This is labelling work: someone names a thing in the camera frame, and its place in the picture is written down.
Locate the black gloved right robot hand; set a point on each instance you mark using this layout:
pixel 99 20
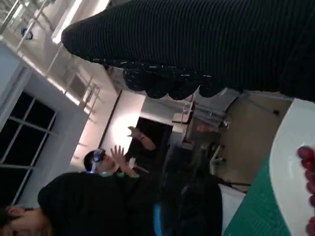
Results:
pixel 197 41

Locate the purple toy grape bunch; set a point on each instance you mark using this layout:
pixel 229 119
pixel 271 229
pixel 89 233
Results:
pixel 307 159

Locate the white plate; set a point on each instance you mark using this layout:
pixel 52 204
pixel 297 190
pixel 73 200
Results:
pixel 285 167

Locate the office chair white base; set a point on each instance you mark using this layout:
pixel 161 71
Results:
pixel 217 157

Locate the person wearing headset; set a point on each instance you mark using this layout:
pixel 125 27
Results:
pixel 110 164

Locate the white VR headset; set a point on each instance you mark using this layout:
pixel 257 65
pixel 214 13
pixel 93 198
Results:
pixel 97 159

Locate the green cutting mat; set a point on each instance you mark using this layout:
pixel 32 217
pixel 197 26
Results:
pixel 256 211

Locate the person in black top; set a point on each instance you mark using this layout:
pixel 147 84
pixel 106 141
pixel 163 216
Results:
pixel 98 209

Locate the dark paned window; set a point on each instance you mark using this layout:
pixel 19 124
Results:
pixel 24 147

